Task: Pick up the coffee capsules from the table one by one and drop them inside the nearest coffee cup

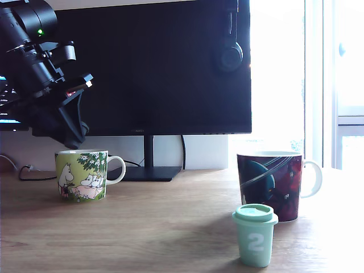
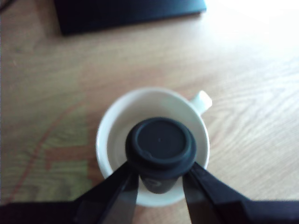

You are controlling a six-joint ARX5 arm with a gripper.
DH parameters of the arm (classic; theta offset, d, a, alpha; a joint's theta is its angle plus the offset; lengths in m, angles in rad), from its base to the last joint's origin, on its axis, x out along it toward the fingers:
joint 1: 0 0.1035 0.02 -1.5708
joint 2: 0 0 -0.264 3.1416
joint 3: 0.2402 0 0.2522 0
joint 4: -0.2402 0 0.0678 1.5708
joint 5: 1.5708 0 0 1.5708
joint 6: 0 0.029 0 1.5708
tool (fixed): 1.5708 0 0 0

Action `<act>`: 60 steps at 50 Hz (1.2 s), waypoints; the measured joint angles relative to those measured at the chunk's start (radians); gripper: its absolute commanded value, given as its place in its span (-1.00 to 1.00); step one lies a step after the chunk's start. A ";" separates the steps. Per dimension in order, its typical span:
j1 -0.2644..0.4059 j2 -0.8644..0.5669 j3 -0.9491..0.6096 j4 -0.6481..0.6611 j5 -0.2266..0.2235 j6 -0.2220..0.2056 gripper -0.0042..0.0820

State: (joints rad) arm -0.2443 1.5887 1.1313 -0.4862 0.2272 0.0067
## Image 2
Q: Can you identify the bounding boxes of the green cartoon print mug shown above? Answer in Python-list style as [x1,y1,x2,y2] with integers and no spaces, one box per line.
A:
[95,86,213,208]

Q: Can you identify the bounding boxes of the black monitor stand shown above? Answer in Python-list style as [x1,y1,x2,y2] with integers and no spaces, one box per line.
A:
[53,0,207,35]

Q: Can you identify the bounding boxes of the dark grey coffee capsule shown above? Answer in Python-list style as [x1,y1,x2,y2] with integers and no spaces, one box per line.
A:
[125,117,197,195]

